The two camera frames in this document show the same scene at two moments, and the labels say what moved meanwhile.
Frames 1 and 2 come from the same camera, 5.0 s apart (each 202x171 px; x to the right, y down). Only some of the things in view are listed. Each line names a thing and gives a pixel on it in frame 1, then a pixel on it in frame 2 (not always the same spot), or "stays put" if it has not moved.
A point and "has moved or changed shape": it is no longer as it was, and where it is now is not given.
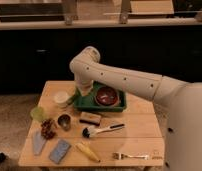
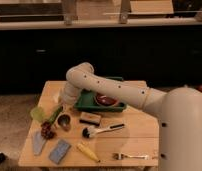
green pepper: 71,100 has moved or changed shape
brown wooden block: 90,118 stays put
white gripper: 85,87 -> 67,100
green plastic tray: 89,103 stays put
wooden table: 61,136 stays put
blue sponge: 59,151 stays put
